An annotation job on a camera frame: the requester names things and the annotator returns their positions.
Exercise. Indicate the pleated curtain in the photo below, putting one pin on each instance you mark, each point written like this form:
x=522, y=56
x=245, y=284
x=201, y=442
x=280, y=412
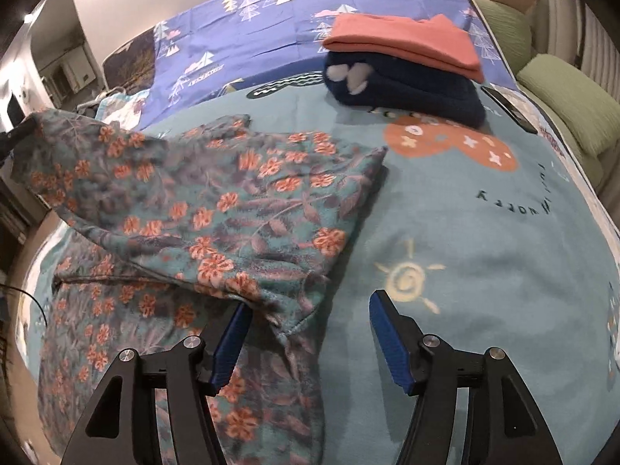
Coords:
x=566, y=5

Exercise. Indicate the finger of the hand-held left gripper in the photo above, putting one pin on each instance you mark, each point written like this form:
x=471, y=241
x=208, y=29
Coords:
x=17, y=134

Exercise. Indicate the folded coral garment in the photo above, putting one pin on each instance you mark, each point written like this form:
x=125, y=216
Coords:
x=402, y=41

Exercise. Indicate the floral teal garment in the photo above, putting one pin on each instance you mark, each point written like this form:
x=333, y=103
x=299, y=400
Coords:
x=218, y=213

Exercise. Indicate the black remote control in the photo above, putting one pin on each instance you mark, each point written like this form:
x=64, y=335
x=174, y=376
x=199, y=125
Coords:
x=508, y=106

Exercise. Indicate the light printed cloth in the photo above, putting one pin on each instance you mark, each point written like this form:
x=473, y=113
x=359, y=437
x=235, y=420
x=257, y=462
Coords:
x=121, y=109

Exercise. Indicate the green pillow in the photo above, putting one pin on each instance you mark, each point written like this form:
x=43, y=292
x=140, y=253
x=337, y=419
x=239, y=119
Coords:
x=508, y=34
x=566, y=92

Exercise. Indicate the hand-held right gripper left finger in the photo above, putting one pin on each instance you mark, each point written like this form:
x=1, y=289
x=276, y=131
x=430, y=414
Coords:
x=232, y=344

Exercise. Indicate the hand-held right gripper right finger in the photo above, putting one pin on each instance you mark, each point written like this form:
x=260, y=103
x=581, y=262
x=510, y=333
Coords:
x=387, y=334

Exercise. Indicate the blue tree-print bedsheet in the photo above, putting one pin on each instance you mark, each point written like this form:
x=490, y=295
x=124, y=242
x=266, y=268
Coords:
x=271, y=34

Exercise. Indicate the teal printed blanket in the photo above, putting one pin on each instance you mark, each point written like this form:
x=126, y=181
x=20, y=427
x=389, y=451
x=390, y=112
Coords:
x=484, y=252

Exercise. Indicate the dark printed pillow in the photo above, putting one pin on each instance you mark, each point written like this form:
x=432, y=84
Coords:
x=131, y=68

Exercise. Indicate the folded navy garment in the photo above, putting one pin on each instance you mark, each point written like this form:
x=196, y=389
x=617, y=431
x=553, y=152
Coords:
x=416, y=92

